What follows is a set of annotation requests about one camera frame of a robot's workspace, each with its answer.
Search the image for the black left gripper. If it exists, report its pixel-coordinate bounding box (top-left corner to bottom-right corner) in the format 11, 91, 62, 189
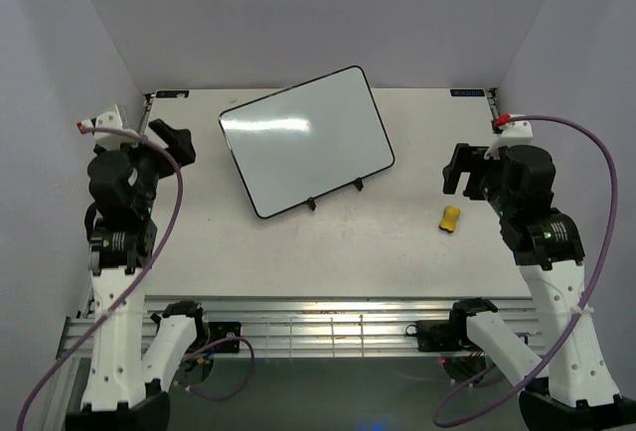
113, 118, 196, 214

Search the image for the yellow bone-shaped eraser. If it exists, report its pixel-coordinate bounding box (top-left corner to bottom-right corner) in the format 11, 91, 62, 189
438, 206, 461, 233

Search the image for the white dry-erase whiteboard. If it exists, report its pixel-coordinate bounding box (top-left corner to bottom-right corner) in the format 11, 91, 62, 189
219, 66, 396, 219

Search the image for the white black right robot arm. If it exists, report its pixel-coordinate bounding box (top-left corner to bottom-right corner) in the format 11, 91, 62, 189
442, 143, 635, 430

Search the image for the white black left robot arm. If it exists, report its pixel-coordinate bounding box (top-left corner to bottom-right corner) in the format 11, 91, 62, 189
65, 119, 211, 430

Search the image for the blue left corner label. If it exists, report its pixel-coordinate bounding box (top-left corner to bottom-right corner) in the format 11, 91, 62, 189
155, 90, 190, 99

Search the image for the blue corner label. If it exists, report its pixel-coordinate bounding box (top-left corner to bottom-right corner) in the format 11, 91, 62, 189
449, 88, 486, 97
155, 90, 190, 99

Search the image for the blue right corner label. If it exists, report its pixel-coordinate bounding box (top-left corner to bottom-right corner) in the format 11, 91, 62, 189
449, 88, 486, 97

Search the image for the folding metal easel stand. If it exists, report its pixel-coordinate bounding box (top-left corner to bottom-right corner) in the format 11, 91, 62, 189
303, 178, 365, 212

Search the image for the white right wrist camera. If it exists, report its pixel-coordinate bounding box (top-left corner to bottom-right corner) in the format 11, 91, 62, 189
484, 114, 533, 160

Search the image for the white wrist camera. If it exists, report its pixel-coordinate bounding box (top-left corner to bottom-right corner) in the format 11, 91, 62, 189
484, 114, 533, 160
77, 104, 167, 150

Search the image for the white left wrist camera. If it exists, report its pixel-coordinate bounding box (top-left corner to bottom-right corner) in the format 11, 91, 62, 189
77, 104, 167, 150

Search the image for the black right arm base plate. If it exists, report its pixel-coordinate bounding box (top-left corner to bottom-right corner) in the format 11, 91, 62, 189
404, 320, 476, 353

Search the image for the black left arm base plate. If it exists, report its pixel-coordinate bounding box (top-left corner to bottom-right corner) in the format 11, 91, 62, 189
205, 321, 242, 356

